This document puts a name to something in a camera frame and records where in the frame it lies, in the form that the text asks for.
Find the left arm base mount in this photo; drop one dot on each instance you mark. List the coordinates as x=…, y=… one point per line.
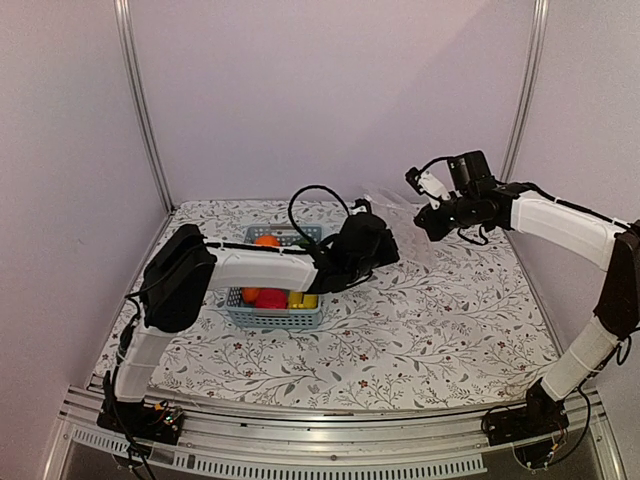
x=160, y=423

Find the blue plastic basket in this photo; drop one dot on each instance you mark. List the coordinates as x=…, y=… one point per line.
x=248, y=316

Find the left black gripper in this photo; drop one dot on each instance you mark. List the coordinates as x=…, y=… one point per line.
x=391, y=251

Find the right aluminium frame post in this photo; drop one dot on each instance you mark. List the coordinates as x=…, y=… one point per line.
x=532, y=66

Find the left aluminium frame post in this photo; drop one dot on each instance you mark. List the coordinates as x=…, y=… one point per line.
x=125, y=29

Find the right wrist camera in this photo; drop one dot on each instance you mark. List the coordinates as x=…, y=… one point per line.
x=423, y=182

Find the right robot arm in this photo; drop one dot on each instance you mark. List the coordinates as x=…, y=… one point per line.
x=609, y=247

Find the green orange toy mango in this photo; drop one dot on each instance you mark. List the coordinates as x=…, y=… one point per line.
x=250, y=294

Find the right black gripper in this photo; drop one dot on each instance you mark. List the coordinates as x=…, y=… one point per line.
x=426, y=220

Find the yellow toy banana bunch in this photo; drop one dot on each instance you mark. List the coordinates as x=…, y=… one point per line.
x=302, y=301

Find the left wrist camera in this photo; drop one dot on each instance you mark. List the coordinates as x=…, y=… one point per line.
x=361, y=205

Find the clear zip top bag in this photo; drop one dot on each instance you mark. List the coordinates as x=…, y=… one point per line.
x=413, y=243

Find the floral tablecloth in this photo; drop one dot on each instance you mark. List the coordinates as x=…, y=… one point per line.
x=464, y=330

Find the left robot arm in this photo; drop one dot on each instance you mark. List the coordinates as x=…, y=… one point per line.
x=188, y=266

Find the red toy apple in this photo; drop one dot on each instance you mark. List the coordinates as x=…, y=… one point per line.
x=272, y=299

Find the orange toy fruit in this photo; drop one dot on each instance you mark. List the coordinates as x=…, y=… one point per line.
x=268, y=240

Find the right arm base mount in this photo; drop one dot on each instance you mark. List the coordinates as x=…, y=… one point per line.
x=540, y=415

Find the aluminium frame post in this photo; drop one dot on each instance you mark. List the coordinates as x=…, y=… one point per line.
x=532, y=66
x=125, y=29

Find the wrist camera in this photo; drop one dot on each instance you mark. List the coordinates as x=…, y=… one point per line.
x=423, y=182
x=361, y=205

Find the aluminium front rail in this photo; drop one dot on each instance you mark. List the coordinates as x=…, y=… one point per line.
x=235, y=440

